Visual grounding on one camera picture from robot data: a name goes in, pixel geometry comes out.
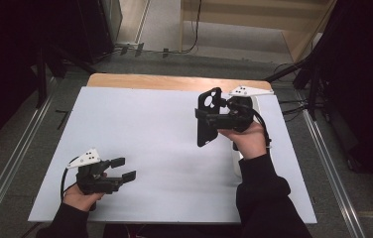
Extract black phone case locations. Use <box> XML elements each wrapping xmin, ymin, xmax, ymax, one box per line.
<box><xmin>195</xmin><ymin>86</ymin><xmax>224</xmax><ymax>149</ymax></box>

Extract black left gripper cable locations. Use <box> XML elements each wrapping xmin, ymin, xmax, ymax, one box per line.
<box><xmin>60</xmin><ymin>157</ymin><xmax>80</xmax><ymax>200</ymax></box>

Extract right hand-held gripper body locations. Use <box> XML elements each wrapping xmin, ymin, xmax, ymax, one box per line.
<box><xmin>205</xmin><ymin>85</ymin><xmax>275</xmax><ymax>134</ymax></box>

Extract wooden shelf unit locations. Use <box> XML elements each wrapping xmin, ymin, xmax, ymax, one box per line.
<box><xmin>179</xmin><ymin>0</ymin><xmax>338</xmax><ymax>63</ymax></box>

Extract person's left hand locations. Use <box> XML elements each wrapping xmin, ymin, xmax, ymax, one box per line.
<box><xmin>61</xmin><ymin>172</ymin><xmax>108</xmax><ymax>213</ymax></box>

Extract metal floor rail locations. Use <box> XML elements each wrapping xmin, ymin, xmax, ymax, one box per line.
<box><xmin>0</xmin><ymin>76</ymin><xmax>60</xmax><ymax>234</ymax></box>
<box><xmin>302</xmin><ymin>108</ymin><xmax>368</xmax><ymax>238</ymax></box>

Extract white plastic bin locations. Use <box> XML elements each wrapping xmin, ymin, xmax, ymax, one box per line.
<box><xmin>231</xmin><ymin>94</ymin><xmax>262</xmax><ymax>179</ymax></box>

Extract white board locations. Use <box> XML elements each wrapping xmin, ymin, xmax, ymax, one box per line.
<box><xmin>28</xmin><ymin>86</ymin><xmax>318</xmax><ymax>225</ymax></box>

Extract black floor cables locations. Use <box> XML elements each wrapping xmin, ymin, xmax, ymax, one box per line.
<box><xmin>273</xmin><ymin>61</ymin><xmax>311</xmax><ymax>123</ymax></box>

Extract dark cabinet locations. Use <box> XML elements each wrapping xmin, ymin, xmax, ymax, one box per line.
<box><xmin>74</xmin><ymin>0</ymin><xmax>124</xmax><ymax>65</ymax></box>

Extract black hanging cable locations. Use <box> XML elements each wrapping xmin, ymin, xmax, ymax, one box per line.
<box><xmin>141</xmin><ymin>0</ymin><xmax>203</xmax><ymax>56</ymax></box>

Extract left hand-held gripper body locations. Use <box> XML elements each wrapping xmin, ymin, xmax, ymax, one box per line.
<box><xmin>65</xmin><ymin>147</ymin><xmax>124</xmax><ymax>195</ymax></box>

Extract person's right hand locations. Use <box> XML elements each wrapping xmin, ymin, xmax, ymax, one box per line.
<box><xmin>217</xmin><ymin>120</ymin><xmax>270</xmax><ymax>161</ymax></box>

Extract wooden table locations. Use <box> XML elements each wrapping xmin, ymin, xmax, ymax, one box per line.
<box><xmin>85</xmin><ymin>72</ymin><xmax>274</xmax><ymax>95</ymax></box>

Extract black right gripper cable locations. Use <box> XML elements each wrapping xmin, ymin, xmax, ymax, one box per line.
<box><xmin>233</xmin><ymin>101</ymin><xmax>273</xmax><ymax>151</ymax></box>

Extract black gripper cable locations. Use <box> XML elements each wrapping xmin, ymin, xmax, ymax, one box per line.
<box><xmin>233</xmin><ymin>101</ymin><xmax>273</xmax><ymax>151</ymax></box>
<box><xmin>60</xmin><ymin>157</ymin><xmax>80</xmax><ymax>200</ymax></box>

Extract black tripod stand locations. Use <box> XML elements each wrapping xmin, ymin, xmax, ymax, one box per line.
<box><xmin>30</xmin><ymin>39</ymin><xmax>98</xmax><ymax>109</ymax></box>
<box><xmin>263</xmin><ymin>49</ymin><xmax>328</xmax><ymax>122</ymax></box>

